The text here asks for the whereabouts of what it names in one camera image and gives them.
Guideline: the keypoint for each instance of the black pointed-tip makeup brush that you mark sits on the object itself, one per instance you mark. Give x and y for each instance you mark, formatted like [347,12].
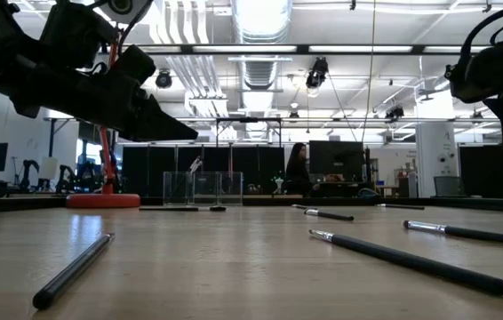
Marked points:
[416,263]

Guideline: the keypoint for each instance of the black brow comb brush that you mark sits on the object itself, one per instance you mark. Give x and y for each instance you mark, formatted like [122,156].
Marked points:
[400,206]

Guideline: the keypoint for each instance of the blue-gray bag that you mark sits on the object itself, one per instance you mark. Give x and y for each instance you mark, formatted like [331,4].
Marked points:
[369,193]

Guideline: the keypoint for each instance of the black fluffy-head makeup brush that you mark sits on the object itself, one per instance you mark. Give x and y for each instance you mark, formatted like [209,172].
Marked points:
[167,208]

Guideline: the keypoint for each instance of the clear acrylic brush organizer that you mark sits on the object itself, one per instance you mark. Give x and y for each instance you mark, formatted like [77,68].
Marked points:
[229,189]

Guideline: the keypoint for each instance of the red desk lamp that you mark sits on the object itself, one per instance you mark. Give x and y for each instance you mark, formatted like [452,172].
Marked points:
[102,201]

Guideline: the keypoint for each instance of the black background gantry frame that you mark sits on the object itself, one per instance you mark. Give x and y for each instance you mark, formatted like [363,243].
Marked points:
[247,119]

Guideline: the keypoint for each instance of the small white figurine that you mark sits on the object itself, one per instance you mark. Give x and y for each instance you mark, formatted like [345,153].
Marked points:
[278,184]

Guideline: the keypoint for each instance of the dark background desk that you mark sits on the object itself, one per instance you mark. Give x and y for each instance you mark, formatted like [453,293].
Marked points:
[340,189]

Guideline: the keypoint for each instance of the long black makeup brush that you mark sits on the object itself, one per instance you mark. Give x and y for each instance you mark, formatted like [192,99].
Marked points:
[71,272]

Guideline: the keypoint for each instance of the white sign board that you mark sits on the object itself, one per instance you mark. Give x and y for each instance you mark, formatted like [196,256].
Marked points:
[48,168]

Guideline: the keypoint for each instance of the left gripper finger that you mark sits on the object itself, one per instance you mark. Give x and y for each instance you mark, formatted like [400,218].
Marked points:
[158,131]
[151,109]

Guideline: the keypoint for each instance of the black background robot arm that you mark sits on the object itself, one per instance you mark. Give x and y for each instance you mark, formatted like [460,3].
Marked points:
[25,178]
[60,178]

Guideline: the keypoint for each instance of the black ceiling spotlight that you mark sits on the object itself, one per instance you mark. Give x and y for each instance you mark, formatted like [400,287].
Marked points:
[394,111]
[163,80]
[317,73]

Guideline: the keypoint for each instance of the person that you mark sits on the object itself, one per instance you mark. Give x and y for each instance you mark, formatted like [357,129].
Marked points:
[297,173]

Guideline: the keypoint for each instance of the gray office chair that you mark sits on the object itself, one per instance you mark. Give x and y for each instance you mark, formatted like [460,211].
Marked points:
[448,186]

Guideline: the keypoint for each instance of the thin makeup brush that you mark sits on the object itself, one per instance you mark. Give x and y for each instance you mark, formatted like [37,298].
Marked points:
[298,206]

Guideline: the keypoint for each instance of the silver ceiling ventilation duct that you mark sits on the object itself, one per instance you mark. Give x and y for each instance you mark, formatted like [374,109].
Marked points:
[260,18]

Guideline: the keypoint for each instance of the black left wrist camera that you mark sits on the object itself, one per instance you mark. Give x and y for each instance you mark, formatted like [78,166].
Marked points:
[74,35]

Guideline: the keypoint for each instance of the black partition panels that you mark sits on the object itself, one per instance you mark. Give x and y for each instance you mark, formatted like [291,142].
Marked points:
[145,164]
[482,171]

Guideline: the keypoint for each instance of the black brush short silver ferrule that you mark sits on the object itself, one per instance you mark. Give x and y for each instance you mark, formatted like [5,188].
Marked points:
[329,215]

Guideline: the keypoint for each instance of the white column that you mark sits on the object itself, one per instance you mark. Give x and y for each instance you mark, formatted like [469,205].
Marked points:
[436,151]

